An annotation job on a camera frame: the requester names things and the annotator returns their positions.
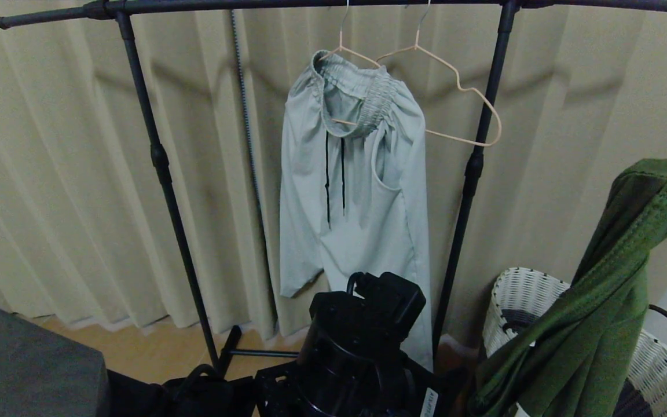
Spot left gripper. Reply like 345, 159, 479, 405
403, 362, 467, 417

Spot green garment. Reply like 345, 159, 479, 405
467, 158, 667, 417

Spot pale grey shorts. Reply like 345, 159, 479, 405
278, 49, 434, 371

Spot pink clothes hanger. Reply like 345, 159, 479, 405
319, 0, 382, 127
375, 0, 503, 147

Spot white laundry basket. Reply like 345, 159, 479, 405
481, 266, 667, 417

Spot black clothes rack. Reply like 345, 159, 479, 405
0, 0, 667, 377

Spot beige curtain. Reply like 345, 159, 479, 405
0, 0, 667, 348

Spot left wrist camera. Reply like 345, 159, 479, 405
345, 271, 427, 342

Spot black cable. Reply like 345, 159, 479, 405
345, 271, 370, 297

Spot grey beaded curtain cord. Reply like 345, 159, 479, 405
230, 9, 279, 325

